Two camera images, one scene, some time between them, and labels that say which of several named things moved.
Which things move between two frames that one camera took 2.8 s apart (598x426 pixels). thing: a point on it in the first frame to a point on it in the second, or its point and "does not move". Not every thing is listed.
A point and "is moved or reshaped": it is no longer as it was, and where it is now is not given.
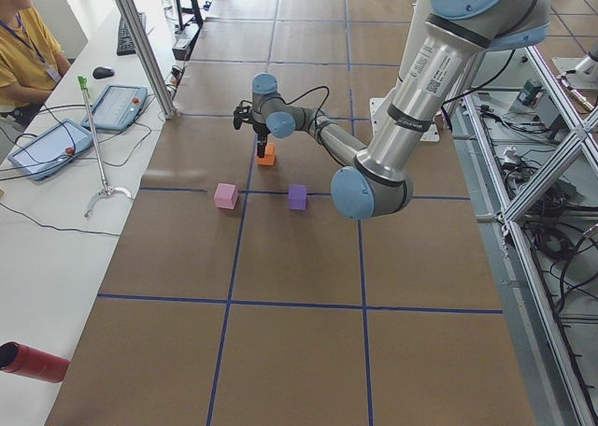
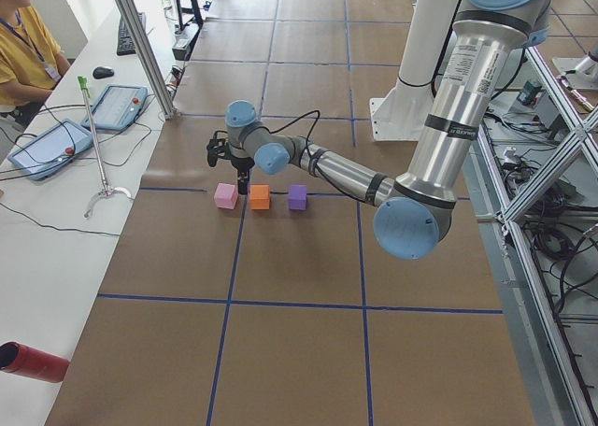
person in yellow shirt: [32, 63] does not move
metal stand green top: [106, 190] does not move
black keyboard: [124, 42] does not move
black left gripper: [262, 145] to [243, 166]
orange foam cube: [270, 156] is moved or reshaped
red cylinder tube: [20, 359] does not move
